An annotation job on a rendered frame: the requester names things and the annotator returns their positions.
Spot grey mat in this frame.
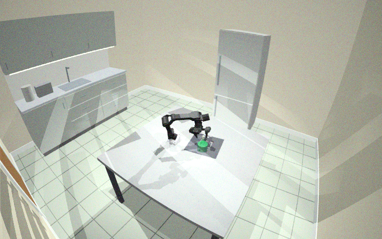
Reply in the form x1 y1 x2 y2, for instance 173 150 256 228
184 133 224 159

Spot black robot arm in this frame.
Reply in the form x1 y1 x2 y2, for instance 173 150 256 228
162 111 210 140

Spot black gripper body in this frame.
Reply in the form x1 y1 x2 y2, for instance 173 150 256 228
189 122 211 133

